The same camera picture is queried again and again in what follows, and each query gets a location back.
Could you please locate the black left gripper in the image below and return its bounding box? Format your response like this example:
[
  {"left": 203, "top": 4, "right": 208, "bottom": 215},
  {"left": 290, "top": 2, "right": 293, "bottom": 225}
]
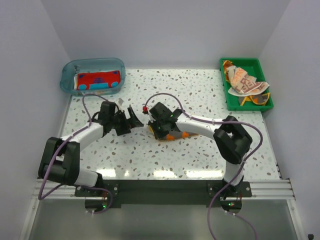
[{"left": 109, "top": 107, "right": 143, "bottom": 136}]

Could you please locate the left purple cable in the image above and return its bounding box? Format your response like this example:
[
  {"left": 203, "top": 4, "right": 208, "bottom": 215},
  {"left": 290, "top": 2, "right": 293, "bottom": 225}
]
[{"left": 37, "top": 94, "right": 116, "bottom": 216}]

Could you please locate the orange patterned towel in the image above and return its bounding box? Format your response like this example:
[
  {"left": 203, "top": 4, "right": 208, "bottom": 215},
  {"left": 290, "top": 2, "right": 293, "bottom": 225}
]
[{"left": 148, "top": 125, "right": 198, "bottom": 141}]

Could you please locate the beige brown patterned towel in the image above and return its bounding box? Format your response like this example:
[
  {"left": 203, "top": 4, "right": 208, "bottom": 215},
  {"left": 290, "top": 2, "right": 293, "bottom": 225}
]
[{"left": 226, "top": 65, "right": 270, "bottom": 97}]

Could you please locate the aluminium frame rail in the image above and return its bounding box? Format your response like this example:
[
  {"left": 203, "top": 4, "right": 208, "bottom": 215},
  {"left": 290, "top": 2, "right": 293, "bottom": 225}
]
[{"left": 33, "top": 177, "right": 295, "bottom": 200}]

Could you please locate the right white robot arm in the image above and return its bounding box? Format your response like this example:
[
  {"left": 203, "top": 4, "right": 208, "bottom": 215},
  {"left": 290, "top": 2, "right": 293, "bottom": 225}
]
[{"left": 142, "top": 102, "right": 253, "bottom": 197}]

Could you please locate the green plastic crate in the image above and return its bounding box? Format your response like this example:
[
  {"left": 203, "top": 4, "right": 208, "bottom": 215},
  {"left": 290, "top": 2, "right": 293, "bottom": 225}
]
[{"left": 220, "top": 58, "right": 274, "bottom": 112}]

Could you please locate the teal transparent plastic bin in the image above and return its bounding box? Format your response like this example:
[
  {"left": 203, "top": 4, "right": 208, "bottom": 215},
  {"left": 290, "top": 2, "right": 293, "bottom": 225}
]
[{"left": 59, "top": 57, "right": 126, "bottom": 96}]

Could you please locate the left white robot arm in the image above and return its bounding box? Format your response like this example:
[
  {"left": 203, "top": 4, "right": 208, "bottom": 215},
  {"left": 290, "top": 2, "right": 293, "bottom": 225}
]
[{"left": 38, "top": 101, "right": 144, "bottom": 197}]

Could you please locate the black metal base rail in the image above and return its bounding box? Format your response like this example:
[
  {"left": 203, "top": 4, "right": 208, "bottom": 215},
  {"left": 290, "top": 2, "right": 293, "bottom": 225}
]
[{"left": 74, "top": 179, "right": 252, "bottom": 208}]

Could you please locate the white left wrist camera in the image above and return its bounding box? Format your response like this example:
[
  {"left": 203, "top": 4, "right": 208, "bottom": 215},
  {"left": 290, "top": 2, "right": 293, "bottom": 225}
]
[{"left": 118, "top": 98, "right": 124, "bottom": 105}]

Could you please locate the red patterned towel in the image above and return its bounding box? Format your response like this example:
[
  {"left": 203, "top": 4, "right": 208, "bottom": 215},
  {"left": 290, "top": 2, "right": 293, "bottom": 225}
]
[{"left": 74, "top": 70, "right": 121, "bottom": 91}]

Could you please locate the grey yellow-edged towel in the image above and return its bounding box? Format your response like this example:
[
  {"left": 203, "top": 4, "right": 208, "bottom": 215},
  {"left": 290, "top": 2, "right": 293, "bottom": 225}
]
[{"left": 238, "top": 92, "right": 270, "bottom": 106}]

